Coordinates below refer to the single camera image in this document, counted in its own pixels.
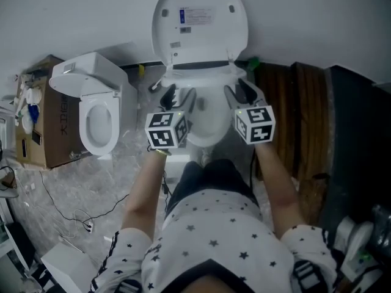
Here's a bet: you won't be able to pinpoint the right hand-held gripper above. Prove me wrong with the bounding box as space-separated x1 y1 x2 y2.
224 78 276 145

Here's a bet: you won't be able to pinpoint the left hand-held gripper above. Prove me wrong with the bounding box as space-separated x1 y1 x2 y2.
145 83 197 150

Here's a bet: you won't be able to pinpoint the white toilet bowl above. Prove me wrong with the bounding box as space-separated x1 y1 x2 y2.
160 61 247 148

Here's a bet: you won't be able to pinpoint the white toilet seat cover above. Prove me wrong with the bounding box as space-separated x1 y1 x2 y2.
151 0 249 70

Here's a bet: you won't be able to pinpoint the person's left forearm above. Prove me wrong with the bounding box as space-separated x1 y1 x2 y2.
121 150 172 244

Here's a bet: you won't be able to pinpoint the person's right forearm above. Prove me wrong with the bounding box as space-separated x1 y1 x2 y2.
253 141 302 242

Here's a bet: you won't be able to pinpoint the small white toilet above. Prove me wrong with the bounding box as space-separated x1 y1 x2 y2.
48 52 138 161

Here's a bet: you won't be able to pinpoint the green plastic fitting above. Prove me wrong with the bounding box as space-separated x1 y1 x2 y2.
246 56 261 72

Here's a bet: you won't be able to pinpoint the brown wooden panel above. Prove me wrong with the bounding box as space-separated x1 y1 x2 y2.
252 61 332 227

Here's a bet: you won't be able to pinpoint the white shoe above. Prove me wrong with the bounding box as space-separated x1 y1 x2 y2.
200 147 214 168

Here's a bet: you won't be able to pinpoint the black shorts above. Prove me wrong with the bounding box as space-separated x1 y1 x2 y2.
166 158 261 221

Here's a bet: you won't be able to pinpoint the dark cabinet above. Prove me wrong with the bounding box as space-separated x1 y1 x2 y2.
319 65 391 256

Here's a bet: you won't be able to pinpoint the brown cardboard box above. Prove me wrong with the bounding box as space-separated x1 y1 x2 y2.
15 55 85 170

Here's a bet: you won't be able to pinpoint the blue plastic part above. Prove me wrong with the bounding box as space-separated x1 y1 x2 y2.
27 103 41 124

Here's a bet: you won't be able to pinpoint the star-printed white shirt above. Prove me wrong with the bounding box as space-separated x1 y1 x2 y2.
90 189 338 293

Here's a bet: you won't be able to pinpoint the white plastic appliance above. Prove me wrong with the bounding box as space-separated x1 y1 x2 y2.
334 214 384 282

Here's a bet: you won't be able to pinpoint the white box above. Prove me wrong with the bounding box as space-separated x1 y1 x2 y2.
40 243 98 293

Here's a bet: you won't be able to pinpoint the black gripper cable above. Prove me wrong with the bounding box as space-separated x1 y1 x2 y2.
160 168 172 204

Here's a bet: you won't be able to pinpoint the white cable with plug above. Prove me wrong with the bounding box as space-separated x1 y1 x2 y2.
57 209 94 239

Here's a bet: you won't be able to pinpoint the long black floor cable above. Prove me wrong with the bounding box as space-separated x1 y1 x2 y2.
38 169 130 227

